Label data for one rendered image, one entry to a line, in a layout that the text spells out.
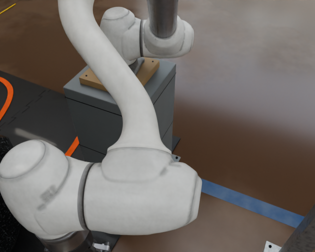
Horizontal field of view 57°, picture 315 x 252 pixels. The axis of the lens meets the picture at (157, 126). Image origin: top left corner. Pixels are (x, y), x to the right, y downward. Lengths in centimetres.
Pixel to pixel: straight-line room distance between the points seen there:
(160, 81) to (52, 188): 101
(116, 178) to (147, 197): 5
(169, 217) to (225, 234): 142
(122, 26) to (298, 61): 234
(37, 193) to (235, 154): 183
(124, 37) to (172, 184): 90
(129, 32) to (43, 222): 91
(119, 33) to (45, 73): 184
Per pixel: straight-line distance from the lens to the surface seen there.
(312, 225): 136
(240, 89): 271
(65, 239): 53
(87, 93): 133
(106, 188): 41
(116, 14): 123
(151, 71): 138
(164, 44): 116
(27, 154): 43
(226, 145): 219
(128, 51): 125
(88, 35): 55
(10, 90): 286
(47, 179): 42
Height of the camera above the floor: 162
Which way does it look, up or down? 46 degrees down
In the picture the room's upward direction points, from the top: straight up
